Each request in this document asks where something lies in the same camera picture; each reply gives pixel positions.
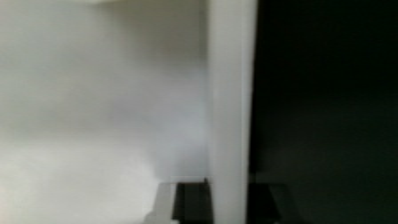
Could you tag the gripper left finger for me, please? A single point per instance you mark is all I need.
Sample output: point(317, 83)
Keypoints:
point(182, 204)

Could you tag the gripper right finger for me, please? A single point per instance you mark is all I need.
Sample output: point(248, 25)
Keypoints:
point(274, 202)

